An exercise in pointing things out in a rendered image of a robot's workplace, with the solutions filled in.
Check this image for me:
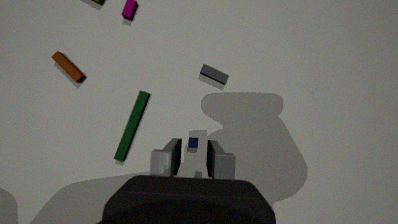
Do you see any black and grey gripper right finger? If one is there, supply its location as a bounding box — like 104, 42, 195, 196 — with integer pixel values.
206, 140, 236, 180

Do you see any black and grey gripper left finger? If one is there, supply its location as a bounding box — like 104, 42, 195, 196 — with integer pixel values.
150, 138, 182, 177

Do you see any olive green rectangular rod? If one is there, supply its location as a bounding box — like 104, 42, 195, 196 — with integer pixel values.
92, 0, 105, 6

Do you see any orange-brown rod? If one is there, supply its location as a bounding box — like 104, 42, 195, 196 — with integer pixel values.
51, 51, 86, 83

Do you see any small magenta block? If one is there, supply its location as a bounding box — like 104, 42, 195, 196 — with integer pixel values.
121, 0, 138, 21

